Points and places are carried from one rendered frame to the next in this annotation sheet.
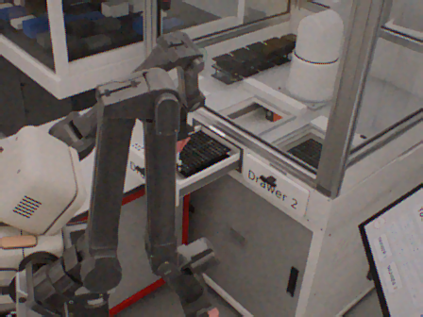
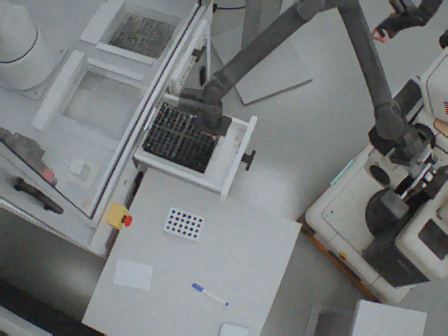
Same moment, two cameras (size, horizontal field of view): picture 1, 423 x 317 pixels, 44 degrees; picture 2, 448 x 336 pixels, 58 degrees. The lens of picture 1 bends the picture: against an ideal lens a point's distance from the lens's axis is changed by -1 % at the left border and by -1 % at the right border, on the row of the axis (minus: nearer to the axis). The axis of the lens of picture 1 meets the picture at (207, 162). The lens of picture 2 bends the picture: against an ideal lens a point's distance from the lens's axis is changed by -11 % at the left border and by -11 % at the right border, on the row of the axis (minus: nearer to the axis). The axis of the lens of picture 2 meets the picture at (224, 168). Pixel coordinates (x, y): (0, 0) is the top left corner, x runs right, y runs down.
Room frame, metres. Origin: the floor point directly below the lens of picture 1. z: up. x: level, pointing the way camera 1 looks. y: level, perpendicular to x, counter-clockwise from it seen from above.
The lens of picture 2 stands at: (1.79, 0.61, 2.28)
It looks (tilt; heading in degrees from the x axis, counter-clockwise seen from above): 72 degrees down; 241
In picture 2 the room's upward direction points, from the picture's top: 5 degrees clockwise
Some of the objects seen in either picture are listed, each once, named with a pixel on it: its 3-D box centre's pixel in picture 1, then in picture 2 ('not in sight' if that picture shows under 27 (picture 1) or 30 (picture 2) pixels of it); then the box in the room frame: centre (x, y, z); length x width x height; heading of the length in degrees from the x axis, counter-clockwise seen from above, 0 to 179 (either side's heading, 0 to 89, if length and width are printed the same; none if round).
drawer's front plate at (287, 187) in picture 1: (274, 184); (190, 55); (1.49, -0.24, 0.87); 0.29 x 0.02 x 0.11; 44
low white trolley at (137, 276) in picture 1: (100, 217); (195, 283); (1.80, 0.48, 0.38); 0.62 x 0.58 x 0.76; 44
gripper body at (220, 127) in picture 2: (178, 124); (213, 118); (1.55, 0.11, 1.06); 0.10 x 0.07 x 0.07; 133
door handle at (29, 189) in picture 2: not in sight; (43, 199); (2.01, 0.29, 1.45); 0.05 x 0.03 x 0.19; 134
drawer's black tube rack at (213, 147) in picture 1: (194, 156); (183, 138); (1.64, 0.05, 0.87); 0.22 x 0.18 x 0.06; 134
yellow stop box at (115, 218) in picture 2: not in sight; (118, 216); (1.94, 0.22, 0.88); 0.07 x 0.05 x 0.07; 44
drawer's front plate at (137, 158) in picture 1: (151, 175); (238, 159); (1.50, 0.20, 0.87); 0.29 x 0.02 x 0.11; 44
